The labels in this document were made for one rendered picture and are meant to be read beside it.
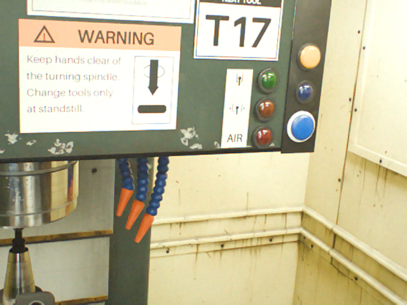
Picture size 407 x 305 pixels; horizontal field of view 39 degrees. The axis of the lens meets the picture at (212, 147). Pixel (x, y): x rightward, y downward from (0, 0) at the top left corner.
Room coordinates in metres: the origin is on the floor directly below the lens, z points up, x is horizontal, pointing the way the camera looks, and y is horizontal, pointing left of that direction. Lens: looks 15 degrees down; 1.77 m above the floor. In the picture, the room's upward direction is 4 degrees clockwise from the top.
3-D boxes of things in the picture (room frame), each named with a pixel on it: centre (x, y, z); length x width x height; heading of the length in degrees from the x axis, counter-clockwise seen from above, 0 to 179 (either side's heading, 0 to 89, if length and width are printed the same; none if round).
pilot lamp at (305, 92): (0.65, -0.10, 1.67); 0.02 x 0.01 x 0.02; 114
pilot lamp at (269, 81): (0.63, -0.06, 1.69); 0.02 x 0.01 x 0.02; 114
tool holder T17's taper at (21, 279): (0.72, 0.25, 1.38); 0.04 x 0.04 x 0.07
